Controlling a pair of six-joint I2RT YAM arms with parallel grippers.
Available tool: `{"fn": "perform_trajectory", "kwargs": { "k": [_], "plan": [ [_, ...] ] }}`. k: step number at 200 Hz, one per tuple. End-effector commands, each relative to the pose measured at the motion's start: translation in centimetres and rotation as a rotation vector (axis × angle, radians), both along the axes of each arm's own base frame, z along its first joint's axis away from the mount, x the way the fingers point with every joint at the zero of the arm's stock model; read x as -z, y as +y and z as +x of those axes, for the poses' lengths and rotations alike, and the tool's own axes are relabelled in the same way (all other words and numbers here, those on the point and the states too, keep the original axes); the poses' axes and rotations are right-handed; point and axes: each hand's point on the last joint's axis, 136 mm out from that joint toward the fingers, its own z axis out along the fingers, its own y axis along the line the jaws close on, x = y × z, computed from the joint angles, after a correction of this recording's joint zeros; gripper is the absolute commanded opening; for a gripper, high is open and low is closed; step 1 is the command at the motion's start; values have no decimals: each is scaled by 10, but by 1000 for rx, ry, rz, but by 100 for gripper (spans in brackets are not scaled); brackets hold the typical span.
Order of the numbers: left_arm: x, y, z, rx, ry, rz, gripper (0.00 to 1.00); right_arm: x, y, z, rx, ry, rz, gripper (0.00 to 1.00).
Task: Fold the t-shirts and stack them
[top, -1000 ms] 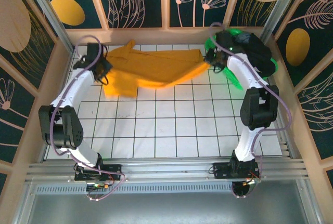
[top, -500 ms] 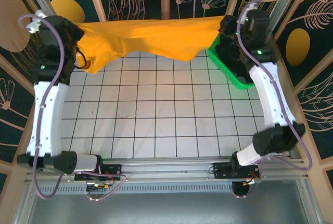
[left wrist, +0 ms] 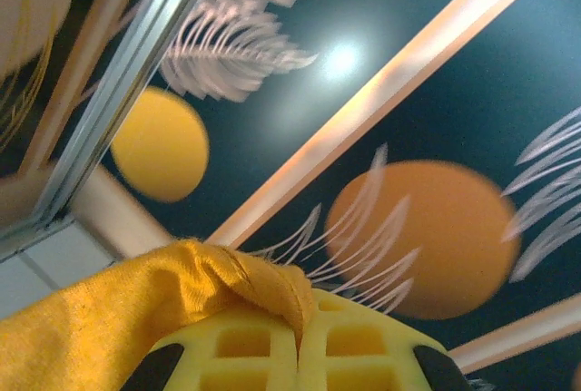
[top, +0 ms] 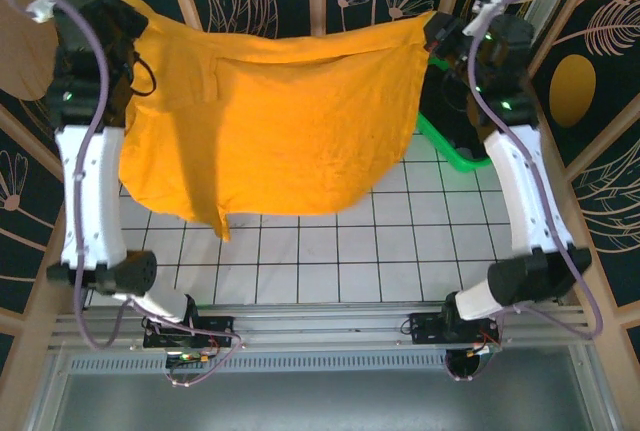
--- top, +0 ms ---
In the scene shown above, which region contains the orange t-shirt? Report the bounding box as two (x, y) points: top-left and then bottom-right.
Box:
(115, 0), (435, 243)

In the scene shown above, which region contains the green plastic bin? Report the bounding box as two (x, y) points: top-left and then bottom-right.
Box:
(415, 49), (494, 173)

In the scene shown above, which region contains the slotted metal vent strip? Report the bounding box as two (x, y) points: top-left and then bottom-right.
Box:
(63, 353), (452, 373)

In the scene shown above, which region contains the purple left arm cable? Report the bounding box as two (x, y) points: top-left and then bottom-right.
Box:
(4, 0), (136, 351)

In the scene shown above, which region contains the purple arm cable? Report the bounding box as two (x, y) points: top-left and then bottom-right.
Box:
(4, 0), (136, 351)
(468, 0), (603, 341)

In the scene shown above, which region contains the thin black cable loop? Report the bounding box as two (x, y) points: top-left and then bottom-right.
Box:
(127, 53), (157, 98)

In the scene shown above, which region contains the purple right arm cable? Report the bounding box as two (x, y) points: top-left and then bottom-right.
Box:
(468, 0), (603, 341)

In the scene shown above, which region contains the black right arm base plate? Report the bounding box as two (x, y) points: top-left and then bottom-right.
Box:
(399, 311), (457, 344)

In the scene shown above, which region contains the aluminium mounting rail frame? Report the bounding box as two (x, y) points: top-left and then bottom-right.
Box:
(48, 301), (592, 353)

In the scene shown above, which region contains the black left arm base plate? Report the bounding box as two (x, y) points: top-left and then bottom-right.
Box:
(142, 314), (237, 350)

